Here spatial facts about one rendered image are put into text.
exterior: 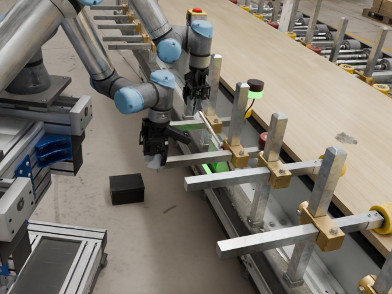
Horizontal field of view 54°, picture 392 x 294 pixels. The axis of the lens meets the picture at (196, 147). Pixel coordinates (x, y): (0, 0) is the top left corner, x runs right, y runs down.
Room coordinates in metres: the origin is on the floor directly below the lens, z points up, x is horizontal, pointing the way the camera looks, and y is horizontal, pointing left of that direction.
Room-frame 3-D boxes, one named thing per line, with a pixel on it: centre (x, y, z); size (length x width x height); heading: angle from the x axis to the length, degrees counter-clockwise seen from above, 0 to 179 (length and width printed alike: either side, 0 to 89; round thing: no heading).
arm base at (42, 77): (1.19, 0.59, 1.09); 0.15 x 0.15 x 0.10
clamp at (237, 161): (1.22, -0.15, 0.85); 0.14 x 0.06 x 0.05; 22
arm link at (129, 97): (1.02, 0.20, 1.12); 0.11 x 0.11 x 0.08; 52
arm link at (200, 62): (1.34, 0.02, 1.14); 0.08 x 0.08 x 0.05
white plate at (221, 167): (1.26, -0.10, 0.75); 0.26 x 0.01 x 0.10; 22
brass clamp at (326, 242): (0.75, -0.33, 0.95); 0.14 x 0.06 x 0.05; 22
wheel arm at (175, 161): (1.18, -0.09, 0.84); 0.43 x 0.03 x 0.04; 112
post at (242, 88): (1.24, -0.14, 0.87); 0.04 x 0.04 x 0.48; 22
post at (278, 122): (1.01, -0.23, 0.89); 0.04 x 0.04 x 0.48; 22
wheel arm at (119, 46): (2.33, 0.39, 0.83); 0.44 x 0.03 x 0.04; 112
